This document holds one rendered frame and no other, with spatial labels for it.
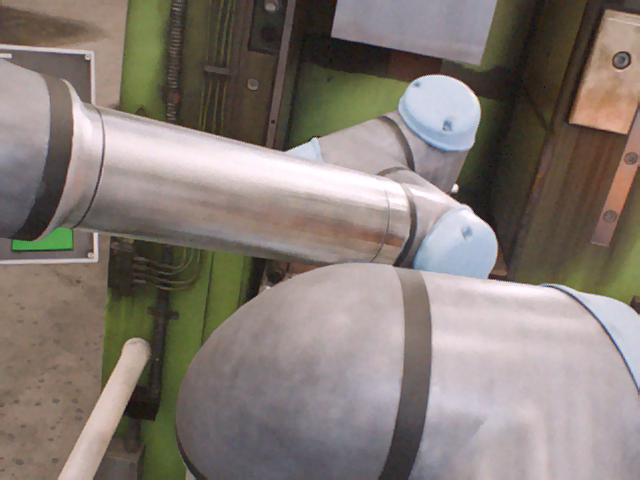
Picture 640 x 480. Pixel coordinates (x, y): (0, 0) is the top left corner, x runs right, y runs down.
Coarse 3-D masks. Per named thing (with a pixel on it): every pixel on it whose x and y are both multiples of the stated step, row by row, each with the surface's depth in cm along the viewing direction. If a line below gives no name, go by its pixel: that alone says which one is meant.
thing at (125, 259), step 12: (132, 240) 137; (120, 252) 135; (132, 252) 135; (108, 264) 136; (120, 264) 136; (132, 264) 137; (108, 276) 137; (120, 276) 137; (132, 276) 138; (120, 288) 138; (132, 288) 139
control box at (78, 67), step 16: (0, 48) 102; (16, 48) 103; (32, 48) 104; (48, 48) 105; (16, 64) 103; (32, 64) 104; (48, 64) 104; (64, 64) 105; (80, 64) 106; (80, 80) 106; (80, 96) 106; (0, 240) 102; (80, 240) 105; (96, 240) 106; (0, 256) 102; (16, 256) 102; (32, 256) 103; (48, 256) 104; (64, 256) 105; (80, 256) 105; (96, 256) 106
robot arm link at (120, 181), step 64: (0, 64) 43; (0, 128) 41; (64, 128) 43; (128, 128) 47; (0, 192) 42; (64, 192) 43; (128, 192) 47; (192, 192) 49; (256, 192) 52; (320, 192) 55; (384, 192) 59; (256, 256) 55; (320, 256) 57; (384, 256) 60; (448, 256) 60
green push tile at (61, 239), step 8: (56, 232) 104; (64, 232) 104; (72, 232) 104; (16, 240) 102; (40, 240) 103; (48, 240) 103; (56, 240) 104; (64, 240) 104; (72, 240) 104; (16, 248) 102; (24, 248) 102; (32, 248) 102; (40, 248) 103; (48, 248) 103; (56, 248) 104; (64, 248) 104; (72, 248) 104
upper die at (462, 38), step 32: (352, 0) 104; (384, 0) 104; (416, 0) 103; (448, 0) 103; (480, 0) 103; (352, 32) 106; (384, 32) 105; (416, 32) 105; (448, 32) 105; (480, 32) 104; (480, 64) 106
